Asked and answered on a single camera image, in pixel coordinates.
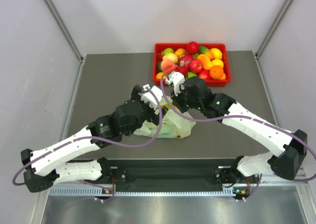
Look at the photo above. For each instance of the red apple centre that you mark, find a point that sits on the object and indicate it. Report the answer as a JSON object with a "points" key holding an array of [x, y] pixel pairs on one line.
{"points": [[195, 66]]}

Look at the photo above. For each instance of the green fruit front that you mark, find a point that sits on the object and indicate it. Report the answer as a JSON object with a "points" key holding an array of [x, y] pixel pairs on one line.
{"points": [[191, 74]]}

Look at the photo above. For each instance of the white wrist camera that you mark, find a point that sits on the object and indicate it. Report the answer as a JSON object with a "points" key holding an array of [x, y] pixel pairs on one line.
{"points": [[176, 79], [147, 97]]}

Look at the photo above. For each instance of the orange yellow mango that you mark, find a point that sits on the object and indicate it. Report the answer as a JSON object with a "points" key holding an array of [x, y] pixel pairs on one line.
{"points": [[206, 62]]}

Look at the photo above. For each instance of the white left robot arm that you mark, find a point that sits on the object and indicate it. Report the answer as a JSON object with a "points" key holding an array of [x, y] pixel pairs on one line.
{"points": [[53, 165]]}

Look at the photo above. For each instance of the red plastic fruit tray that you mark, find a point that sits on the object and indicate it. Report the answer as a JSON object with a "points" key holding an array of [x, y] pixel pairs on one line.
{"points": [[176, 52]]}

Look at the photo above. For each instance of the pale green plastic bag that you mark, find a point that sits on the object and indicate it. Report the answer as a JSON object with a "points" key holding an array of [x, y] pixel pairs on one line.
{"points": [[173, 125]]}

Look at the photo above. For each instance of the slotted cable duct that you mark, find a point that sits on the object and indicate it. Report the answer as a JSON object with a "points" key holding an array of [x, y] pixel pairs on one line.
{"points": [[86, 190]]}

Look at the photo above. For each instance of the pink peach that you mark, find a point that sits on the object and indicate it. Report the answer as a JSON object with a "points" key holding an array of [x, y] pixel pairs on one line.
{"points": [[168, 66]]}

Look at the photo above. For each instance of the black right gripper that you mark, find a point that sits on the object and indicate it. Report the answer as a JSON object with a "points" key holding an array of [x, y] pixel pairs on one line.
{"points": [[176, 99]]}

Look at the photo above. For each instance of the dark red fruit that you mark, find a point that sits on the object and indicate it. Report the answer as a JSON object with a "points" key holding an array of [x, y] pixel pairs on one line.
{"points": [[182, 69]]}

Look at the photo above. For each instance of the red apple front right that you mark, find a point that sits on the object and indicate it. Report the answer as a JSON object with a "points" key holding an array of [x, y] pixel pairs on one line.
{"points": [[205, 75]]}

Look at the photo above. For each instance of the yellow mango front left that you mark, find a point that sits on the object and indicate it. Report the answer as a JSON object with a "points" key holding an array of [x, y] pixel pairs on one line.
{"points": [[161, 75]]}

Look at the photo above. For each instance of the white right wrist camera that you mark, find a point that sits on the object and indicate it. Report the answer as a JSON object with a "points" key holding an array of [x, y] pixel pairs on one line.
{"points": [[176, 79]]}

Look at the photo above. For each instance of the red apple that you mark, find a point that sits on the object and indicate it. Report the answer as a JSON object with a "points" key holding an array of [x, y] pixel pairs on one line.
{"points": [[205, 75], [195, 66], [192, 48]]}

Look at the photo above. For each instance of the red apple on top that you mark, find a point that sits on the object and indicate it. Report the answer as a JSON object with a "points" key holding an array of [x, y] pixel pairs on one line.
{"points": [[192, 48]]}

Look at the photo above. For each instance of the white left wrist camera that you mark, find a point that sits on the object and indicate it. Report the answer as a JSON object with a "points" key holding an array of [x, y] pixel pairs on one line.
{"points": [[147, 97]]}

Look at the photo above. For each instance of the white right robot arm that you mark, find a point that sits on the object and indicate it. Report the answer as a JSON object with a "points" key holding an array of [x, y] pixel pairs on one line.
{"points": [[285, 151]]}

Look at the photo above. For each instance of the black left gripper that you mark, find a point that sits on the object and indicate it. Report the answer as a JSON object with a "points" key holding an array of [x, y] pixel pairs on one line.
{"points": [[136, 95]]}

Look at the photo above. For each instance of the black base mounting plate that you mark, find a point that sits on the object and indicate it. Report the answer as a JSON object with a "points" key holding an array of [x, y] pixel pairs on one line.
{"points": [[173, 175]]}

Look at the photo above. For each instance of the orange fruit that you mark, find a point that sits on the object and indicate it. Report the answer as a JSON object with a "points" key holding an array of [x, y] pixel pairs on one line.
{"points": [[216, 72]]}

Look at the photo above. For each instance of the dark green avocado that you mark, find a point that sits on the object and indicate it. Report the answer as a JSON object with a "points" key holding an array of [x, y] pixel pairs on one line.
{"points": [[159, 69]]}

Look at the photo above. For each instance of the yellow fruit inside bag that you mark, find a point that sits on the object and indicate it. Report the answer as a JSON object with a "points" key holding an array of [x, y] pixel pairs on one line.
{"points": [[164, 108]]}

